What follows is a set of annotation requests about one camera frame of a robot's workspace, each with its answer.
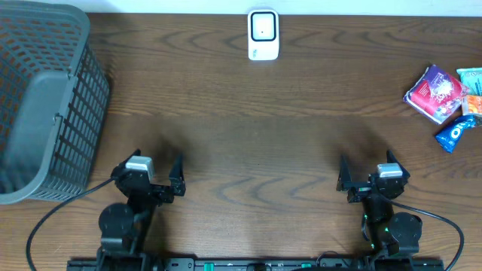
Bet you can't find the green wet wipes pack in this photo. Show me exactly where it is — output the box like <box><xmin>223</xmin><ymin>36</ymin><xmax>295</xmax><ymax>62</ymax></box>
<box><xmin>456</xmin><ymin>68</ymin><xmax>482</xmax><ymax>96</ymax></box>

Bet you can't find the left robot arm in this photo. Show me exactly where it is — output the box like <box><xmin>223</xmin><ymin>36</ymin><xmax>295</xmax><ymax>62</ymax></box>
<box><xmin>96</xmin><ymin>150</ymin><xmax>186</xmax><ymax>270</ymax></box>

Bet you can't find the white barcode scanner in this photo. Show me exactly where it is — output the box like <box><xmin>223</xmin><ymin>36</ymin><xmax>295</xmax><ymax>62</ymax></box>
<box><xmin>247</xmin><ymin>9</ymin><xmax>280</xmax><ymax>61</ymax></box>

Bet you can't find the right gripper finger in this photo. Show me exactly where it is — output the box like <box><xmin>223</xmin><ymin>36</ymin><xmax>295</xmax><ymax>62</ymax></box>
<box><xmin>336</xmin><ymin>155</ymin><xmax>352</xmax><ymax>191</ymax></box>
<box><xmin>386</xmin><ymin>150</ymin><xmax>398</xmax><ymax>163</ymax></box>

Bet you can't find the pink purple liner pack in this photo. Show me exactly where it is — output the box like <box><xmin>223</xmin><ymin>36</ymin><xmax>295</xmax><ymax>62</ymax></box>
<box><xmin>403</xmin><ymin>65</ymin><xmax>469</xmax><ymax>124</ymax></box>

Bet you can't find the grey plastic mesh basket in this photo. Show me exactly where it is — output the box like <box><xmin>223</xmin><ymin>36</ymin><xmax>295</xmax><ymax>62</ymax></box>
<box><xmin>1</xmin><ymin>1</ymin><xmax>110</xmax><ymax>205</ymax></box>

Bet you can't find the orange Kleenex tissue pack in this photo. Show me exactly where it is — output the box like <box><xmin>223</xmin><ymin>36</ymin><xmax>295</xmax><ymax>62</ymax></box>
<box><xmin>462</xmin><ymin>95</ymin><xmax>482</xmax><ymax>117</ymax></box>

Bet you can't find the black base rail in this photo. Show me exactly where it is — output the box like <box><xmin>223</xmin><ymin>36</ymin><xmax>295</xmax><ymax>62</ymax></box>
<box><xmin>66</xmin><ymin>257</ymin><xmax>444</xmax><ymax>271</ymax></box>

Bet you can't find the blue Oreo cookie pack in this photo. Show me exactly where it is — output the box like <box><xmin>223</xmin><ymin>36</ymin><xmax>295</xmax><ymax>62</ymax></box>
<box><xmin>435</xmin><ymin>115</ymin><xmax>481</xmax><ymax>154</ymax></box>

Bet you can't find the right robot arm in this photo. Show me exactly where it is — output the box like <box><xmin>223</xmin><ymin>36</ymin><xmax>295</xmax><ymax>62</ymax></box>
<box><xmin>336</xmin><ymin>151</ymin><xmax>423</xmax><ymax>257</ymax></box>

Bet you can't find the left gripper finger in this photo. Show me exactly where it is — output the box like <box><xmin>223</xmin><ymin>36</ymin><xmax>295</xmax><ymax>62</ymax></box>
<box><xmin>118</xmin><ymin>149</ymin><xmax>141</xmax><ymax>169</ymax></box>
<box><xmin>169</xmin><ymin>154</ymin><xmax>186</xmax><ymax>196</ymax></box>

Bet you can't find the left black cable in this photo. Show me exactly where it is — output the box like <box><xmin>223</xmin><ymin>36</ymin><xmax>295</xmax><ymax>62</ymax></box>
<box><xmin>25</xmin><ymin>177</ymin><xmax>116</xmax><ymax>271</ymax></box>

